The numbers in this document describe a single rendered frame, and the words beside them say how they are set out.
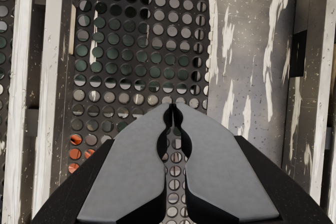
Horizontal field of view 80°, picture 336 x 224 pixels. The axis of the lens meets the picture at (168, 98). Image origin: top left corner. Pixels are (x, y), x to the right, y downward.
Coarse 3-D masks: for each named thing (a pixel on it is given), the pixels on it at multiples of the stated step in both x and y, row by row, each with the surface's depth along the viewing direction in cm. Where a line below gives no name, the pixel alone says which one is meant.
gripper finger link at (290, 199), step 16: (240, 144) 9; (256, 160) 8; (272, 176) 7; (288, 176) 7; (272, 192) 7; (288, 192) 7; (304, 192) 7; (288, 208) 6; (304, 208) 6; (320, 208) 6
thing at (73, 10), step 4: (72, 4) 33; (72, 8) 33; (72, 12) 33; (72, 16) 33; (72, 20) 33; (72, 24) 33; (72, 28) 33; (72, 32) 34; (72, 36) 34; (72, 40) 34; (72, 44) 34; (72, 48) 34; (72, 52) 34
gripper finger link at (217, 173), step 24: (192, 120) 11; (192, 144) 9; (216, 144) 9; (192, 168) 8; (216, 168) 8; (240, 168) 8; (192, 192) 7; (216, 192) 7; (240, 192) 7; (264, 192) 7; (192, 216) 7; (216, 216) 7; (240, 216) 6; (264, 216) 6
